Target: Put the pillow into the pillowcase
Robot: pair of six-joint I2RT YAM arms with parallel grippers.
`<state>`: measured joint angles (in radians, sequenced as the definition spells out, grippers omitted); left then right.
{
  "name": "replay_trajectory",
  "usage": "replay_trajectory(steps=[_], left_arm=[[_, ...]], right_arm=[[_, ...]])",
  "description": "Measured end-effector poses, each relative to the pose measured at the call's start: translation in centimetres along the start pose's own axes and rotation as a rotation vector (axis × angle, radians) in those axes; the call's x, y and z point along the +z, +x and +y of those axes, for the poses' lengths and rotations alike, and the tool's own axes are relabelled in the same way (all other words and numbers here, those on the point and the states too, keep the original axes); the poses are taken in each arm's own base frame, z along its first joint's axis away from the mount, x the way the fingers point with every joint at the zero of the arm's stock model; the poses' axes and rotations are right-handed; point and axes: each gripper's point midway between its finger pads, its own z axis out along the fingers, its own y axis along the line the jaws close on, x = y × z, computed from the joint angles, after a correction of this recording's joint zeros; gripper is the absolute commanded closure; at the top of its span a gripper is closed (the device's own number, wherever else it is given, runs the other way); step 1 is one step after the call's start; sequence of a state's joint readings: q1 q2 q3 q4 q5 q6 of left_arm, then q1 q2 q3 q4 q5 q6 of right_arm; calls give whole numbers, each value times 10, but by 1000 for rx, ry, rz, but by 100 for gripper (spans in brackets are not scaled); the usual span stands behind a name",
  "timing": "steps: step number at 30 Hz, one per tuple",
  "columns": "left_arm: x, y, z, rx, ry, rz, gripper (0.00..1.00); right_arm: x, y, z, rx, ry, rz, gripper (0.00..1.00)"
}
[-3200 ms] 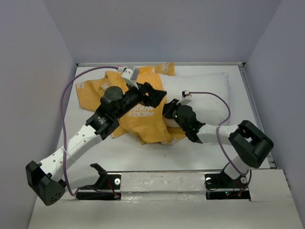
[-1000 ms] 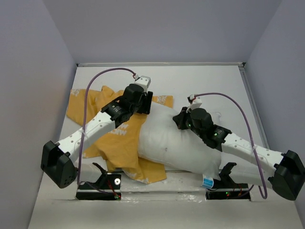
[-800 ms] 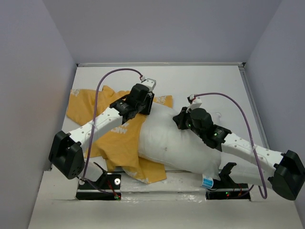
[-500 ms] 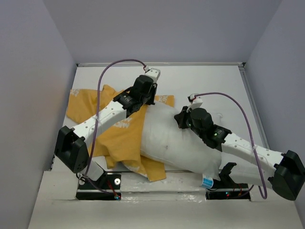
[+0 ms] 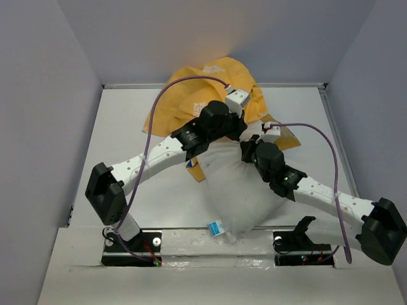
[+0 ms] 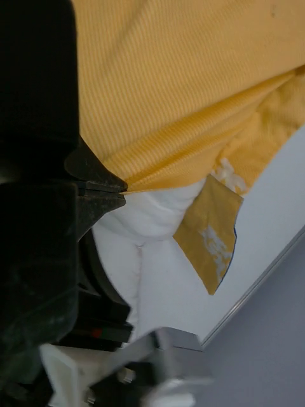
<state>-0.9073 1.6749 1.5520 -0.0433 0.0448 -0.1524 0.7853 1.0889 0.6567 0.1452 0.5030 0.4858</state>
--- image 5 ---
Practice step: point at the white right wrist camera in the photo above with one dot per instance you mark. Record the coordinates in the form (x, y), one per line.
(271, 132)

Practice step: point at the yellow printed pillowcase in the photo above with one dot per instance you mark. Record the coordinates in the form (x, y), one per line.
(184, 101)

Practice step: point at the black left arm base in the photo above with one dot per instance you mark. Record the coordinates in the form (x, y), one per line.
(142, 251)

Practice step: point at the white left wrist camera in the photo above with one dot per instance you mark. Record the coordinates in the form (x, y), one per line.
(237, 100)

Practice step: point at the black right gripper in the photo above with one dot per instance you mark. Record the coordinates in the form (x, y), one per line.
(248, 146)

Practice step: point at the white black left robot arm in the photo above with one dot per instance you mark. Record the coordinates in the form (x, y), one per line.
(108, 186)

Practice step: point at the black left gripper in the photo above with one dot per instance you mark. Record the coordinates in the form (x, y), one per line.
(241, 126)

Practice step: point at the white pillow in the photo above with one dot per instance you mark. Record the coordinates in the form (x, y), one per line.
(237, 191)

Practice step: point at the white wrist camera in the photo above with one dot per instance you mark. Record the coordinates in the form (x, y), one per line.
(237, 100)
(271, 132)

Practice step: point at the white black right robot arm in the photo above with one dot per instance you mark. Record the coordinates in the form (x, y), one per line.
(374, 227)

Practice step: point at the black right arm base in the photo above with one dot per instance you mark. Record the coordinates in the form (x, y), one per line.
(295, 248)

